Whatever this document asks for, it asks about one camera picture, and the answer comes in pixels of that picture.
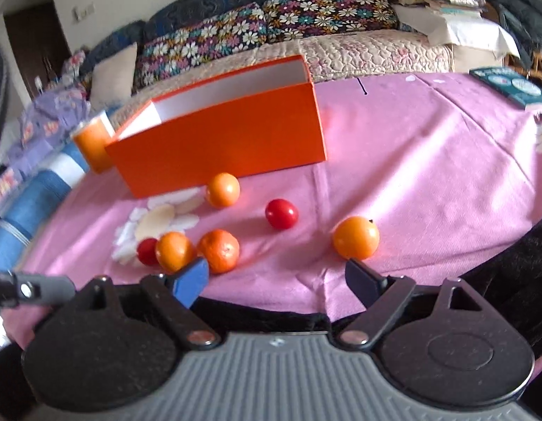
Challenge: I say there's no blue striped bedding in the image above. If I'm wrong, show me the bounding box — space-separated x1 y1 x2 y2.
0 142 89 272

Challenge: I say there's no small orange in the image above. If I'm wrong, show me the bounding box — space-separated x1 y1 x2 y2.
156 231 198 275
332 216 380 260
205 173 241 208
196 229 240 275

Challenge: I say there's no black velvet cloth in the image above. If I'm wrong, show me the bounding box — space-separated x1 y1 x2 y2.
191 214 542 352

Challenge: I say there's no beige pillow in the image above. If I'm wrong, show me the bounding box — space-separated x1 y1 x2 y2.
89 43 138 111

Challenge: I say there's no teal book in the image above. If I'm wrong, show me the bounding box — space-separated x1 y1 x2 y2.
469 67 542 110

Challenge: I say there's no beige quilted bedspread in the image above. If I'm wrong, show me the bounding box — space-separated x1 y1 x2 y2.
110 29 454 128

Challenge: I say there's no purple floral sheet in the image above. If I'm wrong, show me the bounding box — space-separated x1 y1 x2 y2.
0 48 90 203

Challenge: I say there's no orange white cup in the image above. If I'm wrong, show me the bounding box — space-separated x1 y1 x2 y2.
71 111 115 174

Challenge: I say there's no dark floral blanket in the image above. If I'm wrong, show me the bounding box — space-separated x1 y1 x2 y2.
134 0 398 90

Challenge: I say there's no orange cardboard box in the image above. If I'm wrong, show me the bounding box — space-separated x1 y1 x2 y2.
105 55 327 198

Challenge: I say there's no pink flower tablecloth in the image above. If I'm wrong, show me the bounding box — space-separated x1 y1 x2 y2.
22 74 542 319

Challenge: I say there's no red cherry tomato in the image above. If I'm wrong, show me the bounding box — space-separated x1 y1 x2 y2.
136 238 159 267
265 199 299 231

